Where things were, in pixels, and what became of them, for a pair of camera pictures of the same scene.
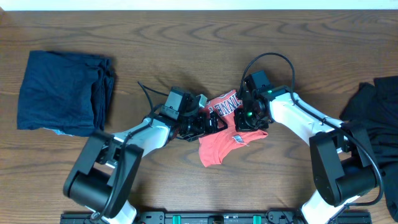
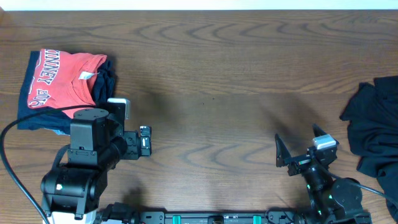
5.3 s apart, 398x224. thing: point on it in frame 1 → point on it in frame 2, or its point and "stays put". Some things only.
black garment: (375, 105) stays put
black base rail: (215, 217) stays put
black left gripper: (206, 125) → (137, 145)
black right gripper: (241, 121) → (301, 162)
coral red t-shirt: (214, 147) → (64, 79)
